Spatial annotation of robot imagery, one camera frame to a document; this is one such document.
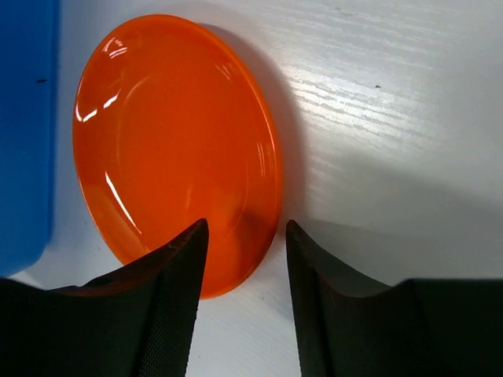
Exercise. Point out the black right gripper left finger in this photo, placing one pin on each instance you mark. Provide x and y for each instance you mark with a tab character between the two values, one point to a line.
137	320

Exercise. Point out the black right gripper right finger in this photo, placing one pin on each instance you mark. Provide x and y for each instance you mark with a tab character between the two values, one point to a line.
348	324

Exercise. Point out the orange plastic plate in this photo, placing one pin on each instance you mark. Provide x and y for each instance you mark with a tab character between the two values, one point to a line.
169	127

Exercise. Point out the blue plastic bin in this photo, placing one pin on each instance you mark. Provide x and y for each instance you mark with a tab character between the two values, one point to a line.
29	57

